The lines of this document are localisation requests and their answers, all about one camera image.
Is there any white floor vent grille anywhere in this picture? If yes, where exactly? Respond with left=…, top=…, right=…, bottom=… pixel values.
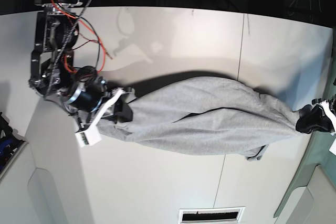
left=178, top=207, right=246, bottom=224

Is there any blue black cable pile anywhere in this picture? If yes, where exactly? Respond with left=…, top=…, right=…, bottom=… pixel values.
left=0, top=112, right=24, bottom=172

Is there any black round floor object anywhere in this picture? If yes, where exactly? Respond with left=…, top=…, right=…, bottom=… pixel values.
left=248, top=0, right=285, bottom=17

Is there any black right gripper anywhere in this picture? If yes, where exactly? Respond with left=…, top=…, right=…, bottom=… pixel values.
left=59, top=76, right=133, bottom=123

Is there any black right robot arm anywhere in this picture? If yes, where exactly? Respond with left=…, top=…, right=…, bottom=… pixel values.
left=28, top=0, right=116, bottom=125

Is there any grey t-shirt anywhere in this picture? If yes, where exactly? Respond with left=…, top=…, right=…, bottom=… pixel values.
left=97, top=77, right=300, bottom=161

